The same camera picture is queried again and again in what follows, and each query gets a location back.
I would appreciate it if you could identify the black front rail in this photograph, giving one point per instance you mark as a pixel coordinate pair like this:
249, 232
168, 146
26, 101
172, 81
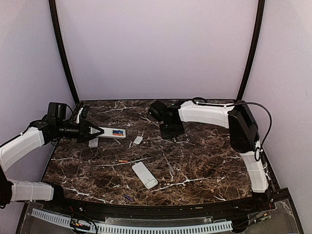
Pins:
227, 209

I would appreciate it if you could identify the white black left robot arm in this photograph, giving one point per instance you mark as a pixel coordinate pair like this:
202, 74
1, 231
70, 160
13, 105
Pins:
52, 126

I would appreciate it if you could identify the clear handled screwdriver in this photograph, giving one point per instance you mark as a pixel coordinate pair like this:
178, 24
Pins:
171, 170

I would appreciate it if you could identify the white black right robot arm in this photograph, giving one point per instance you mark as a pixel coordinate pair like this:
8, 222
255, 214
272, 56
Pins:
237, 117

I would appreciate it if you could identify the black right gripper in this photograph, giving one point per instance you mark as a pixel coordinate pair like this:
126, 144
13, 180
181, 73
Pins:
165, 135

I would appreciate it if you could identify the white slotted cable duct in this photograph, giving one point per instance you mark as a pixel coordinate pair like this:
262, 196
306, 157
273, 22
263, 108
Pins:
134, 226

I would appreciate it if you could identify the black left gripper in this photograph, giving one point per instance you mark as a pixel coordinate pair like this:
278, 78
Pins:
84, 127

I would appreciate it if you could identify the white remote control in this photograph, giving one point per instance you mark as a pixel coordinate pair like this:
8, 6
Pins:
145, 176
108, 133

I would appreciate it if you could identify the blue battery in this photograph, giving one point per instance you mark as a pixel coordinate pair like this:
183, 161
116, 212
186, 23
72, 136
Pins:
117, 132

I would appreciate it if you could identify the white battery cover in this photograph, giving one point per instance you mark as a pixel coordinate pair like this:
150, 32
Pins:
138, 140

